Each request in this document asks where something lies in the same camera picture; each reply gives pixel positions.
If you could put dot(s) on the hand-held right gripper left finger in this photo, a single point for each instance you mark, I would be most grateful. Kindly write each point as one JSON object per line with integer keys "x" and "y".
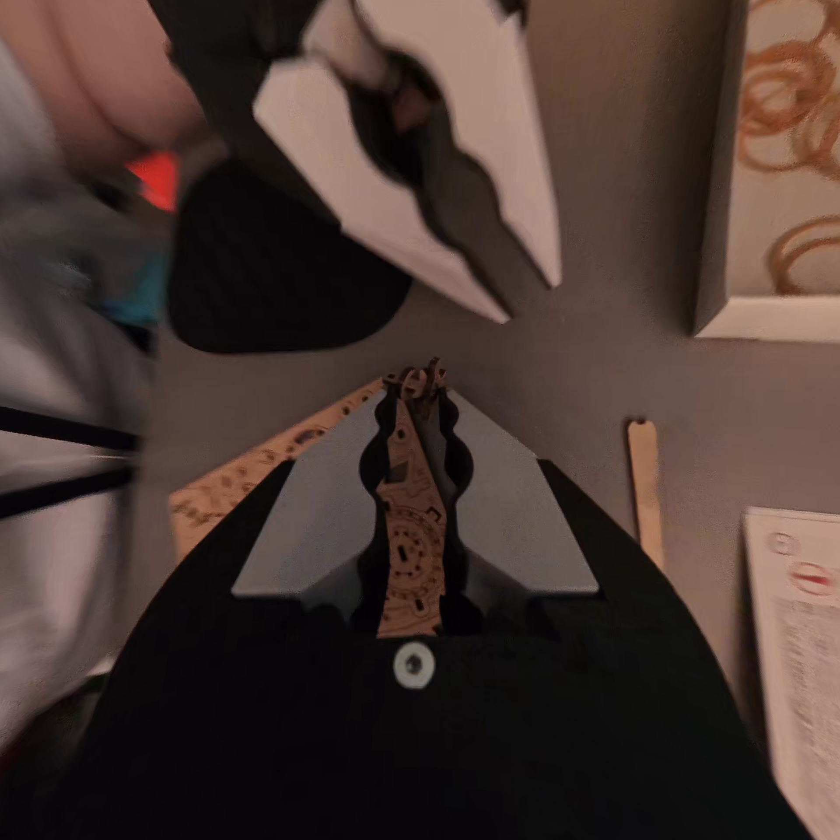
{"x": 308, "y": 531}

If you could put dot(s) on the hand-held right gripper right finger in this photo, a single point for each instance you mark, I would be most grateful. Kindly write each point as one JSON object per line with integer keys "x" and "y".
{"x": 518, "y": 531}

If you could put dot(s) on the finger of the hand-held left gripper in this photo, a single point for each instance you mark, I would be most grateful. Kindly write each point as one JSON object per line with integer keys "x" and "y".
{"x": 485, "y": 98}
{"x": 321, "y": 151}

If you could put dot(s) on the laser-cut wooden parts sheet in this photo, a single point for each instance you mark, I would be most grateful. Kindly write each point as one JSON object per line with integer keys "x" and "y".
{"x": 236, "y": 485}

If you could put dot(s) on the small wooden model part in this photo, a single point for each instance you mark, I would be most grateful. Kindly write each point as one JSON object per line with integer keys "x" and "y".
{"x": 420, "y": 387}

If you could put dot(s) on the person's left forearm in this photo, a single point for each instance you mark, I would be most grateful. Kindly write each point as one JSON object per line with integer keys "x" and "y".
{"x": 79, "y": 72}

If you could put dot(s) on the flat wooden stick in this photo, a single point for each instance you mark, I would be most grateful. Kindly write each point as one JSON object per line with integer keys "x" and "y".
{"x": 644, "y": 485}

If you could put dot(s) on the orange object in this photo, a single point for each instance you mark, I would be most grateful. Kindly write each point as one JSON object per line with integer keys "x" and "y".
{"x": 157, "y": 178}

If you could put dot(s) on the white cardboard box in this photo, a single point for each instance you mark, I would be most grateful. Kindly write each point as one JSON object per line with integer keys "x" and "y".
{"x": 715, "y": 197}

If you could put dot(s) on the person's white shirt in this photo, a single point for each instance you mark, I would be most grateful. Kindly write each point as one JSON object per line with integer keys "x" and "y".
{"x": 52, "y": 577}

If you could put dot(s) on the pile of tan rubber bands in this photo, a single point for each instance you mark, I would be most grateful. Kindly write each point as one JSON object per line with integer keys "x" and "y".
{"x": 787, "y": 98}

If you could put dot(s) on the printed instruction sheet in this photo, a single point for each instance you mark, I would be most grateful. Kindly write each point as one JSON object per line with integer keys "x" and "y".
{"x": 800, "y": 643}

